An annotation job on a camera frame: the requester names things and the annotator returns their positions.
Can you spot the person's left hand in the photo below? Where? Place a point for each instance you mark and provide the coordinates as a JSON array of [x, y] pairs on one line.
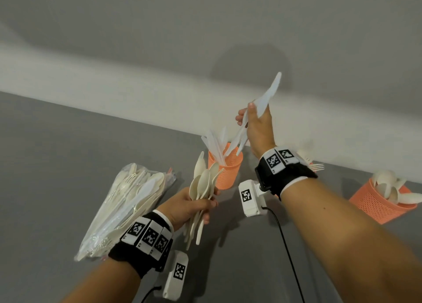
[[179, 210]]

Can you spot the person's right hand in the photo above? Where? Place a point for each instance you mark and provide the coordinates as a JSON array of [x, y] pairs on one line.
[[262, 134]]

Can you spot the white plastic knife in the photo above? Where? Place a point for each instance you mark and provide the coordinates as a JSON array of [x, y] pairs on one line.
[[242, 138], [273, 87]]

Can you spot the bundle of white cutlery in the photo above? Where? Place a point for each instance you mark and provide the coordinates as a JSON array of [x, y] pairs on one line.
[[202, 184]]

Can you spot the orange mesh cup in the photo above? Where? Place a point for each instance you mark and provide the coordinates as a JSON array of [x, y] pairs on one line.
[[230, 174], [376, 209]]

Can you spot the clear plastic bag of cutlery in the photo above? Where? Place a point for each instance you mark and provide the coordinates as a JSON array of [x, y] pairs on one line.
[[125, 200]]

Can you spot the bunch of white forks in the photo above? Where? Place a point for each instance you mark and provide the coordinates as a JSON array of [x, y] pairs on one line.
[[318, 167]]

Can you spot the bunch of white spoons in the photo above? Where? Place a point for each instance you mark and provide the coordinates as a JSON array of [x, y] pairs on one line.
[[408, 198]]

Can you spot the person's right forearm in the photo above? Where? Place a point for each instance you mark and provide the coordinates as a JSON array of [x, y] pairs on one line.
[[346, 243]]

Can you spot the black wristband with marker tags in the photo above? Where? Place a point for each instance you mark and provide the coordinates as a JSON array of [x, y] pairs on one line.
[[287, 177], [138, 246]]

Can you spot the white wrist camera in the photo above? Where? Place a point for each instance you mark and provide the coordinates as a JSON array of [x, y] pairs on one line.
[[252, 199], [176, 276]]

